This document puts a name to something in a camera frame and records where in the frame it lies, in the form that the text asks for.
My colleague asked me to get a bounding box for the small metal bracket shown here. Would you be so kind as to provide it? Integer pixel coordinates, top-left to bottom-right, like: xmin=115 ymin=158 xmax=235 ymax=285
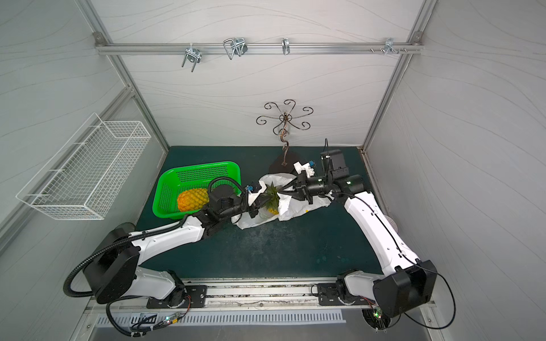
xmin=281 ymin=38 xmax=290 ymax=55

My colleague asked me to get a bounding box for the green table mat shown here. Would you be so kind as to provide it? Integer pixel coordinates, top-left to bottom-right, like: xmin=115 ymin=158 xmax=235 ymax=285
xmin=142 ymin=146 xmax=382 ymax=278

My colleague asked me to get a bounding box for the ribbed clear glass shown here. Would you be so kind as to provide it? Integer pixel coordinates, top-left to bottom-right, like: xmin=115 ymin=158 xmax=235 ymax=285
xmin=385 ymin=216 xmax=399 ymax=233

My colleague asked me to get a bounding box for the right controller board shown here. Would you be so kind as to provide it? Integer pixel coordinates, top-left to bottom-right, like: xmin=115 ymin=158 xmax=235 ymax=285
xmin=361 ymin=308 xmax=392 ymax=332

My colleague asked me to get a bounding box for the pineapple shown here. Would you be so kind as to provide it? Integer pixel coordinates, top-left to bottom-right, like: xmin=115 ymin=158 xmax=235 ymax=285
xmin=264 ymin=183 xmax=280 ymax=215
xmin=176 ymin=188 xmax=209 ymax=213

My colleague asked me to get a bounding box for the black corrugated cable hose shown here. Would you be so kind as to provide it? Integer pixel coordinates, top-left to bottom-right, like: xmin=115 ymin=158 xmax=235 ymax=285
xmin=63 ymin=176 xmax=246 ymax=298

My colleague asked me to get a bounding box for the thin black cable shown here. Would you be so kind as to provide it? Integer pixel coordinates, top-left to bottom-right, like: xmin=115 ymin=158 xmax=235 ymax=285
xmin=323 ymin=138 xmax=456 ymax=331

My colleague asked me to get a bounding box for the aluminium cross rail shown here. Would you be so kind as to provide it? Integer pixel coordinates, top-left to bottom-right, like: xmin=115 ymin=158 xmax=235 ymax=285
xmin=95 ymin=41 xmax=425 ymax=56

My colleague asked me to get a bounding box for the controller board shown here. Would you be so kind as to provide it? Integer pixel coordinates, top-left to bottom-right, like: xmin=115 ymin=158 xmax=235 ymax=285
xmin=159 ymin=312 xmax=184 ymax=325
xmin=361 ymin=308 xmax=392 ymax=332

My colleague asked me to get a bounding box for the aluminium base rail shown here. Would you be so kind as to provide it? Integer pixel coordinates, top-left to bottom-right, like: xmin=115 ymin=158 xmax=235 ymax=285
xmin=84 ymin=278 xmax=436 ymax=314

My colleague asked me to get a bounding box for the metal U-bolt clamp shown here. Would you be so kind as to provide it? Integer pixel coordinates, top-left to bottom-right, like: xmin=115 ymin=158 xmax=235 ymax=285
xmin=181 ymin=45 xmax=202 ymax=72

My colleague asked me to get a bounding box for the lying pineapple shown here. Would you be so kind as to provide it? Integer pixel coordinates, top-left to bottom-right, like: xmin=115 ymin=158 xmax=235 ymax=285
xmin=176 ymin=188 xmax=209 ymax=213

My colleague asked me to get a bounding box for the white vented cable duct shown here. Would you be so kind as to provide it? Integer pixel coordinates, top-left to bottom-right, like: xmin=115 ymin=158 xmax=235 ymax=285
xmin=112 ymin=309 xmax=346 ymax=328

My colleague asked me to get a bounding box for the white plastic bag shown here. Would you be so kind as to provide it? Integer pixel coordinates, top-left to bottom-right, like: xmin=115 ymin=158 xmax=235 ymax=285
xmin=231 ymin=173 xmax=331 ymax=230

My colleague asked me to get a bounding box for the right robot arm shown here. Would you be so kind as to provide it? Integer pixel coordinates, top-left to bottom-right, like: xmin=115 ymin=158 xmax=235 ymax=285
xmin=279 ymin=174 xmax=438 ymax=318

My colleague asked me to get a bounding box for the right metal hook clamp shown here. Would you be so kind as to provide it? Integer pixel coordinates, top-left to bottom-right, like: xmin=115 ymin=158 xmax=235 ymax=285
xmin=370 ymin=38 xmax=408 ymax=55

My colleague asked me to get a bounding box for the bronze scroll hanger stand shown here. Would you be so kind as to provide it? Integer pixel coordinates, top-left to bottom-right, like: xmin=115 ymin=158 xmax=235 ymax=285
xmin=255 ymin=99 xmax=314 ymax=173

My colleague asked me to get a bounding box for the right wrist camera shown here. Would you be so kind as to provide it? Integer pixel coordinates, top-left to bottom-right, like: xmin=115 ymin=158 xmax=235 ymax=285
xmin=293 ymin=161 xmax=315 ymax=178

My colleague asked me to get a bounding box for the white wire basket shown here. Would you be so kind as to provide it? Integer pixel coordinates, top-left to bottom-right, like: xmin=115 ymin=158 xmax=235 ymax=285
xmin=16 ymin=113 xmax=151 ymax=220

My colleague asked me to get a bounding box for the metal U-bolt hook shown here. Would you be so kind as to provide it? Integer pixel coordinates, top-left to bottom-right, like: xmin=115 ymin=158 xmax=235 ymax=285
xmin=223 ymin=38 xmax=248 ymax=60

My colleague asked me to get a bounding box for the left controller board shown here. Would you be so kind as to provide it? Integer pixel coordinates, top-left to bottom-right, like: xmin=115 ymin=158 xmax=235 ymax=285
xmin=159 ymin=312 xmax=184 ymax=325

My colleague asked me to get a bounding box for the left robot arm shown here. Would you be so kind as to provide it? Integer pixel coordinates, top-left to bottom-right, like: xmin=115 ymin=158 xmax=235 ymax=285
xmin=83 ymin=181 xmax=271 ymax=307

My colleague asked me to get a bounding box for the green plastic basket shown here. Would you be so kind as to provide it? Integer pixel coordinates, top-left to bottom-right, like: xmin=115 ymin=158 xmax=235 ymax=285
xmin=152 ymin=161 xmax=241 ymax=220

